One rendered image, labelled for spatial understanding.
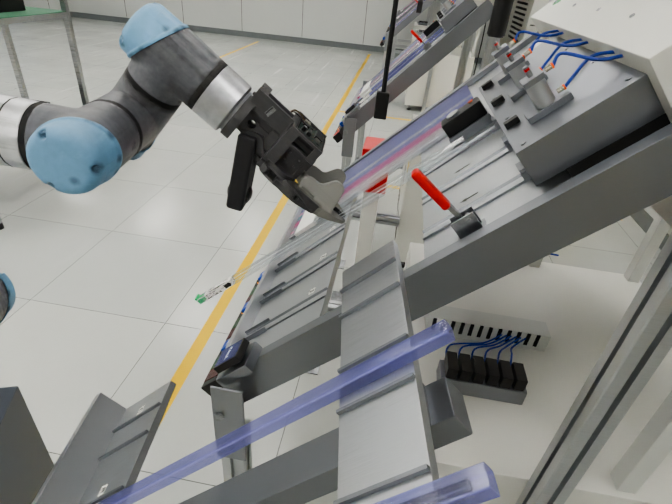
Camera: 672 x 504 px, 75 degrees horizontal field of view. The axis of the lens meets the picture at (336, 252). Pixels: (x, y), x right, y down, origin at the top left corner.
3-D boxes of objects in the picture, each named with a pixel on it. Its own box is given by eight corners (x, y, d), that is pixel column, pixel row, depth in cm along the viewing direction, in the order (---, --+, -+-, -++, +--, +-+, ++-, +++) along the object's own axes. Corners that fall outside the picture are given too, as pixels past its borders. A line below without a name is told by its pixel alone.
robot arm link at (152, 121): (59, 141, 54) (102, 73, 50) (102, 116, 63) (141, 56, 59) (117, 183, 57) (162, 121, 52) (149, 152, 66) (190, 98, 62)
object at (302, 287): (240, 382, 72) (226, 370, 71) (316, 205, 127) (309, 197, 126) (327, 336, 64) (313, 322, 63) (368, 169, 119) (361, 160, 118)
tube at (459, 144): (200, 305, 76) (195, 300, 76) (202, 299, 78) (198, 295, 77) (468, 146, 58) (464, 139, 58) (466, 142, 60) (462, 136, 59)
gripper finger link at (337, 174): (366, 197, 65) (320, 156, 61) (338, 221, 67) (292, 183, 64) (365, 187, 67) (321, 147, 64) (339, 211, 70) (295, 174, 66)
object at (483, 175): (445, 294, 57) (423, 266, 55) (430, 136, 112) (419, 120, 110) (745, 144, 42) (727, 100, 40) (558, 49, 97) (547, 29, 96)
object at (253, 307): (245, 394, 73) (214, 367, 71) (318, 214, 129) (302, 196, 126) (251, 391, 73) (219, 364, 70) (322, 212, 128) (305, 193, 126)
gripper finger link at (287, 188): (317, 211, 60) (268, 167, 58) (310, 218, 61) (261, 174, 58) (322, 197, 64) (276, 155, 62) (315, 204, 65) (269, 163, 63)
